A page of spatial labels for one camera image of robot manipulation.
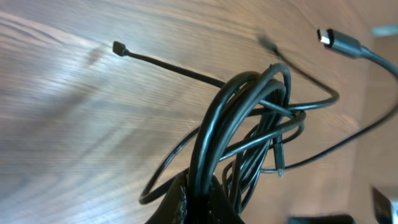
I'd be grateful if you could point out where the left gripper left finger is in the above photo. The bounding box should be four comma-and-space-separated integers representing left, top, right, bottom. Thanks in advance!
145, 171, 187, 224

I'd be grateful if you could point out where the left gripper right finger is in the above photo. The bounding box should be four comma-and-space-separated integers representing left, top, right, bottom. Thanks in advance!
206, 176, 244, 224

